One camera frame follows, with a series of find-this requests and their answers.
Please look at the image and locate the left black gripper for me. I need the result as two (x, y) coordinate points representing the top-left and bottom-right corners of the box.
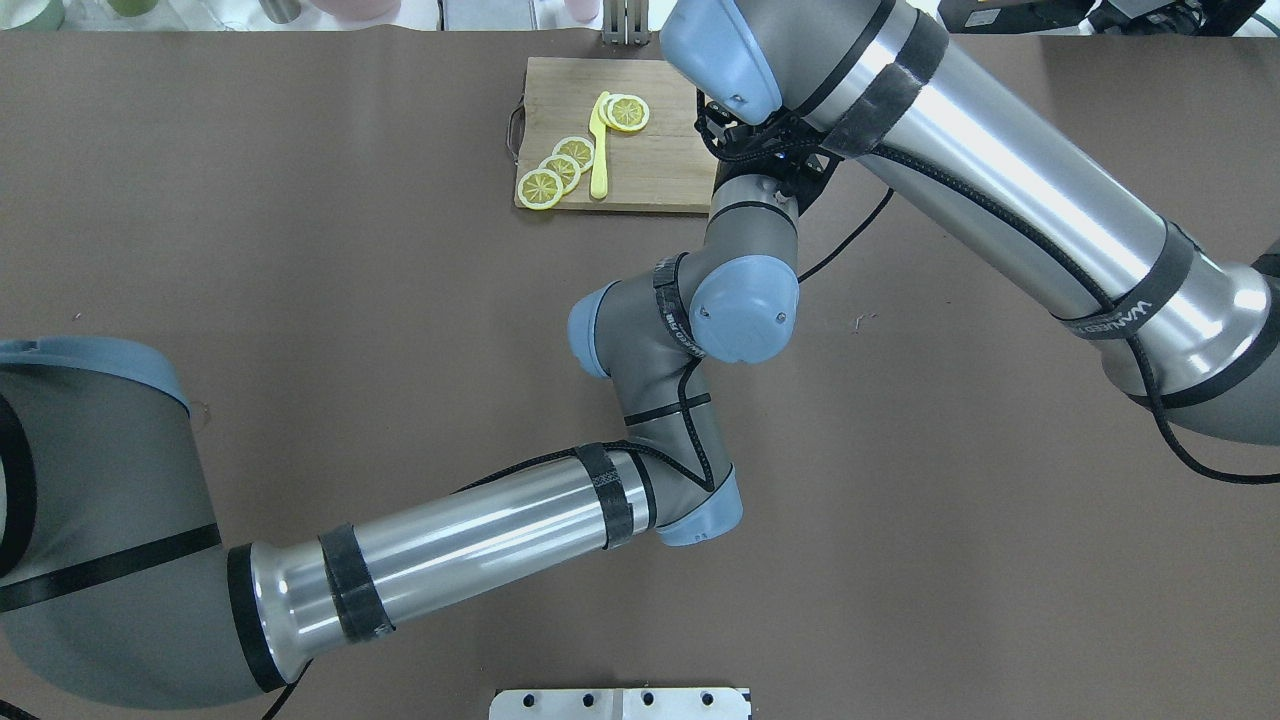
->
(695, 90), (841, 213)

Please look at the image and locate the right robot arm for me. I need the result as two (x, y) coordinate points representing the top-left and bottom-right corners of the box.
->
(660, 1), (1277, 445)

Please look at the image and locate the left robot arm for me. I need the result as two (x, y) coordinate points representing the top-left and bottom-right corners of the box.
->
(3, 102), (837, 710)

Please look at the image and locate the pink cup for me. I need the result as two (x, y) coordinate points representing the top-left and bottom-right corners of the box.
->
(563, 0), (602, 26)

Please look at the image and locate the wooden cutting board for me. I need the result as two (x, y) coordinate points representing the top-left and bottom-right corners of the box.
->
(515, 56), (717, 214)

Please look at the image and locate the lemon slice beside knife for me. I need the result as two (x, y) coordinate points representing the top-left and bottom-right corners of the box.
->
(600, 94), (652, 133)

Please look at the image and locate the yellow plastic knife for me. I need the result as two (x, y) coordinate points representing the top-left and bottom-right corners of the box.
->
(588, 91), (611, 200)

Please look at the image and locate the middle row lemon slice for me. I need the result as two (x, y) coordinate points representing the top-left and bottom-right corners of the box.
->
(538, 152), (582, 196)

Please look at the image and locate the end row lemon slice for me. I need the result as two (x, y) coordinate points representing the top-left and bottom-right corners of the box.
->
(515, 168), (564, 211)

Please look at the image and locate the pink bowl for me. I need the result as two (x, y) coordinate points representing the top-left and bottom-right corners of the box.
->
(311, 0), (401, 22)

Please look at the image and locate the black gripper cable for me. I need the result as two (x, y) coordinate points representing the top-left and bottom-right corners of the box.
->
(797, 186), (896, 284)

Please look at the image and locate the aluminium frame post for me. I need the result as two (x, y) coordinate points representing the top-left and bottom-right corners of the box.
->
(600, 0), (652, 47)

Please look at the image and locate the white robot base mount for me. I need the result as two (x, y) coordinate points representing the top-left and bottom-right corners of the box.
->
(488, 687), (754, 719)

